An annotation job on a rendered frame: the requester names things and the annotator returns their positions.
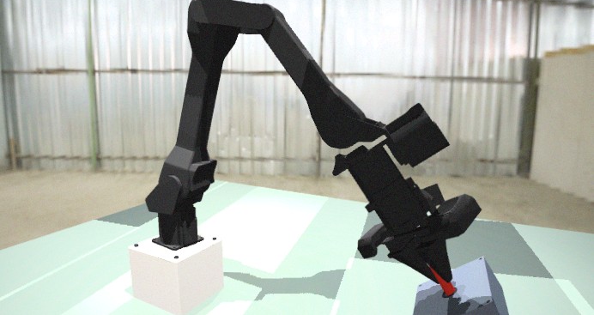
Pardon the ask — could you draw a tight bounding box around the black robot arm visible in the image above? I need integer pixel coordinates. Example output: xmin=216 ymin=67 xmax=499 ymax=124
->
xmin=145 ymin=0 xmax=450 ymax=251

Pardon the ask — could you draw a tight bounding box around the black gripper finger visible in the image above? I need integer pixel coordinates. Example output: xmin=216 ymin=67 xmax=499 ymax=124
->
xmin=415 ymin=239 xmax=453 ymax=283
xmin=387 ymin=234 xmax=439 ymax=284

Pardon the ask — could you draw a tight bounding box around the dark red peg with grey band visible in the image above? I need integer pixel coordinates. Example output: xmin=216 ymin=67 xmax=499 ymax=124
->
xmin=426 ymin=263 xmax=455 ymax=295

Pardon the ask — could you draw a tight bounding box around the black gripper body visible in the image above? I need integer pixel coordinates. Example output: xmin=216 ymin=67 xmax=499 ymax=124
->
xmin=357 ymin=175 xmax=482 ymax=259

